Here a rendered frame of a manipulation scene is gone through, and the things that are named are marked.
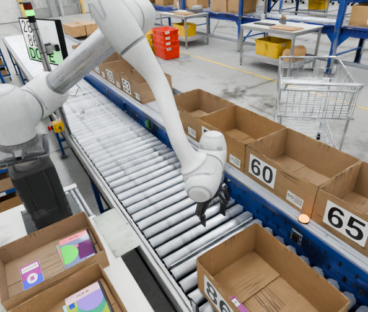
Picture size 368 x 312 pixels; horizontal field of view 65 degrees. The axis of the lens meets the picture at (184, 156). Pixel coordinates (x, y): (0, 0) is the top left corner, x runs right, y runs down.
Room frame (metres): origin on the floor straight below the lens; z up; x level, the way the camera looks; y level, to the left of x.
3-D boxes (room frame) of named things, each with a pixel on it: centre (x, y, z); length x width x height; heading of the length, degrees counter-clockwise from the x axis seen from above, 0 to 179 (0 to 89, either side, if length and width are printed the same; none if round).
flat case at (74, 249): (0.85, 0.49, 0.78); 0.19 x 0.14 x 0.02; 28
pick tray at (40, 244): (0.80, 0.58, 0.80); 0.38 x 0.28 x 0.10; 121
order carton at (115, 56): (3.09, 0.68, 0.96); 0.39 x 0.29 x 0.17; 31
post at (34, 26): (2.00, 0.88, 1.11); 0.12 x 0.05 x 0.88; 31
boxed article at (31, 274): (0.73, 0.65, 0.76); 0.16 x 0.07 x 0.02; 31
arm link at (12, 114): (1.11, 0.70, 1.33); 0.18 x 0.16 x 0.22; 164
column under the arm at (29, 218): (1.10, 0.70, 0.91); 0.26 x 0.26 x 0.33; 32
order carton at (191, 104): (1.74, -0.12, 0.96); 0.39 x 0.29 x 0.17; 31
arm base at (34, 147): (1.08, 0.70, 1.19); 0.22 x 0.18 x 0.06; 22
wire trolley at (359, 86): (2.45, -1.18, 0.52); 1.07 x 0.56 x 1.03; 163
